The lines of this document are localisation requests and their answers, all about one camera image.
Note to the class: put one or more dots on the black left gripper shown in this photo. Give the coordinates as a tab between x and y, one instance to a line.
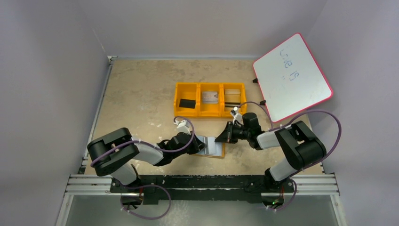
194	144

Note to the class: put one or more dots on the black card in bin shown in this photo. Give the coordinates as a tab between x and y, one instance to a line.
187	103

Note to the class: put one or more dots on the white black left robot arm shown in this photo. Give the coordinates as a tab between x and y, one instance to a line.
111	153

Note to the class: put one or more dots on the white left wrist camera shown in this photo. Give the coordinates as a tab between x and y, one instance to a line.
182	126

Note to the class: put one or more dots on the yellow plastic sorting bin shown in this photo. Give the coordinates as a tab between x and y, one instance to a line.
193	90

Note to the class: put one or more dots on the white board with pink frame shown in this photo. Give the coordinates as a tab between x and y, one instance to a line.
290	79

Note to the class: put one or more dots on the grey striped credit card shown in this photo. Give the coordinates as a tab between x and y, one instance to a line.
210	146

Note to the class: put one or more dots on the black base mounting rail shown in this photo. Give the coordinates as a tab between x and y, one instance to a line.
151	189

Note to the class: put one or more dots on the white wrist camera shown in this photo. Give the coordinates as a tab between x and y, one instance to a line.
182	126
237	117

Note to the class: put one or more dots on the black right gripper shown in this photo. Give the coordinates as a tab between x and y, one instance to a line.
230	132

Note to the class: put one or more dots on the silver striped card middle bin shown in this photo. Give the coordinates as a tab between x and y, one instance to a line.
210	97

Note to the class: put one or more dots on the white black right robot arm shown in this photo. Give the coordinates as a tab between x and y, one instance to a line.
290	146

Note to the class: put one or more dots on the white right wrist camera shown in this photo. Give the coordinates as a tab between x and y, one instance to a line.
237	117

